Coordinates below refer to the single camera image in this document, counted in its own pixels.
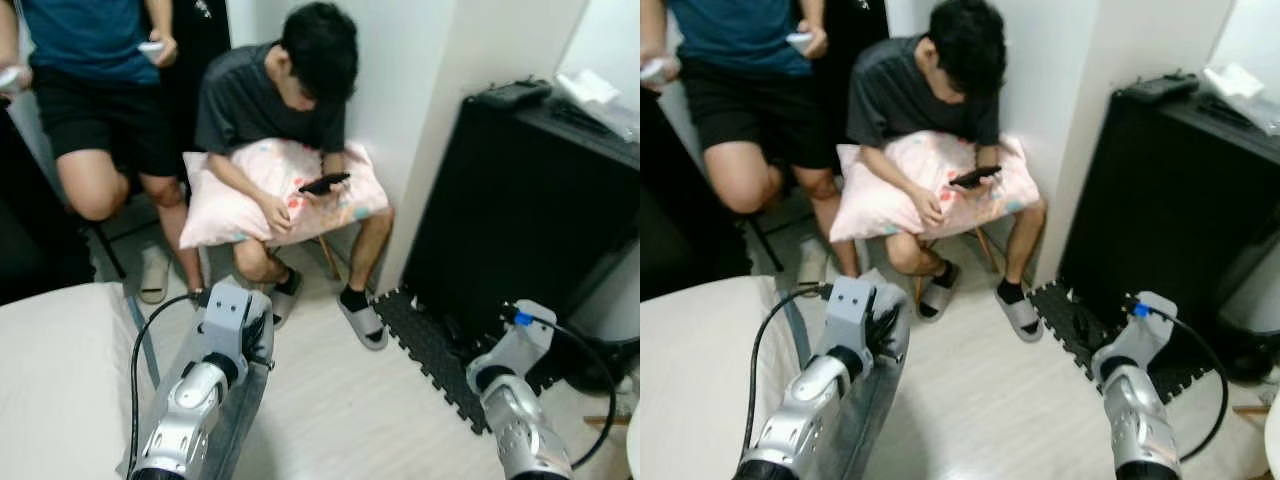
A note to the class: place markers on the pink dotted pillow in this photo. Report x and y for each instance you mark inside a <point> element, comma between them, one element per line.
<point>215,220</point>
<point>1005,195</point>

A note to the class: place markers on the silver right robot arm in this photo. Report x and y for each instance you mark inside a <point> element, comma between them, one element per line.
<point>1140,425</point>
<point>525,430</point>

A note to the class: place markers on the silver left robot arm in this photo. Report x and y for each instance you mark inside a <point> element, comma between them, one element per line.
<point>190,410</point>
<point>800,410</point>

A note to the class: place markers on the black metal chair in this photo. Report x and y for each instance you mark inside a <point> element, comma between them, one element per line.
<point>115,255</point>
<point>765,240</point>

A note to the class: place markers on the grey slipper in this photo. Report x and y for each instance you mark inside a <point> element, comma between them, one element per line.
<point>365,325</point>
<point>1020,318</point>
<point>938,298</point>
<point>283,305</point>

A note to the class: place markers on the beige slipper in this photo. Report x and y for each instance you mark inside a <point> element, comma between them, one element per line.
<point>812,268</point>
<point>153,278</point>

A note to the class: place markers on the wooden stool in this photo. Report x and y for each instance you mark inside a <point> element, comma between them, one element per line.
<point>986,250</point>
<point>328,258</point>

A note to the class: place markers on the black foam floor mat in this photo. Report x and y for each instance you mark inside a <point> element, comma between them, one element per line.
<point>1065,320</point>
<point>425,345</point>

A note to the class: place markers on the black smartphone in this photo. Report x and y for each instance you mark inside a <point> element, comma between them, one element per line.
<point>975,176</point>
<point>325,183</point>

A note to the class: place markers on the white bed mattress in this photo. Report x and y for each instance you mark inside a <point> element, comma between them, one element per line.
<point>700,380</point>
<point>60,380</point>

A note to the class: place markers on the seated person in grey shirt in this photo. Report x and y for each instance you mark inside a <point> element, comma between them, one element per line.
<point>900,100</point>
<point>245,100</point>

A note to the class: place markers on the black furniture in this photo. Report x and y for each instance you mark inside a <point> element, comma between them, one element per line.
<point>680,230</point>
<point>35,230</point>

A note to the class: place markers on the person in blue shirt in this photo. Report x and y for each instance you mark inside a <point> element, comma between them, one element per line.
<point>745,100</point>
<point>95,110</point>

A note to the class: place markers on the black cabinet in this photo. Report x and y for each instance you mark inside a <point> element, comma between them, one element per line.
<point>520,210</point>
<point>1170,200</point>

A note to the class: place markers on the white handheld controller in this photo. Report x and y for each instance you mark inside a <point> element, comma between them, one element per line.
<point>150,47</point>
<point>8,77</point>
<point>652,70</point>
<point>800,41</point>

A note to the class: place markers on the black remote control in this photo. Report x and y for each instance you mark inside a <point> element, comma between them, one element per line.
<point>1158,87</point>
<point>512,94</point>

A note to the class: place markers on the black round fan base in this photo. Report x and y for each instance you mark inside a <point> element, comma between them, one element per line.
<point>1250,358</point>

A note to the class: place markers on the white plastic wrapper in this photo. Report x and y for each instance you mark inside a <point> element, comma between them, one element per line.
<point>590,88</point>
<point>1235,80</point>

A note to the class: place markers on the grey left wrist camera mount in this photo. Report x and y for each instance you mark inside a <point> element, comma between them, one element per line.
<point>225,315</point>
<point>848,315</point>

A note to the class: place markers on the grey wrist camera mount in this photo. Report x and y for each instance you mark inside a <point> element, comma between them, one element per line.
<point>225,315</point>
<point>520,345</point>
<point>1140,335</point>
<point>848,315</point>

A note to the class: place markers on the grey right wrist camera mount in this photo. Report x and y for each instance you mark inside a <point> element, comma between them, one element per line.
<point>1140,335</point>
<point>520,345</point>

